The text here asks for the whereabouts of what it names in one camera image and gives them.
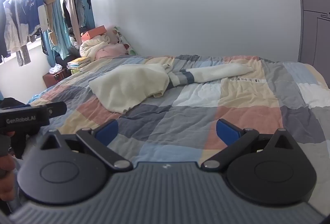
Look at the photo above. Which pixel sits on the patchwork bed quilt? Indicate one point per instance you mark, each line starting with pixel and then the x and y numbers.
pixel 245 100

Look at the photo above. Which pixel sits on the person's left hand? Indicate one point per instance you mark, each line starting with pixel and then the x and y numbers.
pixel 6 188

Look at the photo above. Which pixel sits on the striped hanging garment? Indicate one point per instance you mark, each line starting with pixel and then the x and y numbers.
pixel 23 54

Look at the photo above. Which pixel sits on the beige hanging garment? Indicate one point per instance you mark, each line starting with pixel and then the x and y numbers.
pixel 69 7

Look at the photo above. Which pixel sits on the blue and white jacket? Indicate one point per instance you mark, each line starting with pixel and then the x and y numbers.
pixel 31 10

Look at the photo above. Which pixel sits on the white crumpled cloth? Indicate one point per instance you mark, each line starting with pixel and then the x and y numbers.
pixel 56 69

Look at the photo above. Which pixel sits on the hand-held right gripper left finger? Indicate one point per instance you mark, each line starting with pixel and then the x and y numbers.
pixel 108 128

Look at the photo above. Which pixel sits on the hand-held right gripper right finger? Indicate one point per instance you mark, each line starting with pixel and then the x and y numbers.
pixel 226 130

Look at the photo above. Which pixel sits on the cream fleece sweater blue stripes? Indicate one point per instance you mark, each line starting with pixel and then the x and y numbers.
pixel 129 85

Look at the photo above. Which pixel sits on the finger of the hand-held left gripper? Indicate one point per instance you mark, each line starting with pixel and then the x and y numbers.
pixel 58 109

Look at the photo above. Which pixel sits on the orange box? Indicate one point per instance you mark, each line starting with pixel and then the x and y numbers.
pixel 92 32

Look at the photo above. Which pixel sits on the cream bundled blanket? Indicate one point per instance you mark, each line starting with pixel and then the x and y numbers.
pixel 90 48

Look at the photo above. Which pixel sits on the pink plush pillow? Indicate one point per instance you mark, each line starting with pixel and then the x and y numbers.
pixel 113 50

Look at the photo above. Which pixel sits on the white hanging shirt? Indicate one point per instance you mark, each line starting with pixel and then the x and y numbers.
pixel 11 30

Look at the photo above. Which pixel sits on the stack of books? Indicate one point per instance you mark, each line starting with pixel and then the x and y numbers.
pixel 78 63

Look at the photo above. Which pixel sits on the dotted rolled mat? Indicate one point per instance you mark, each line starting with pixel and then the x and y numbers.
pixel 126 41

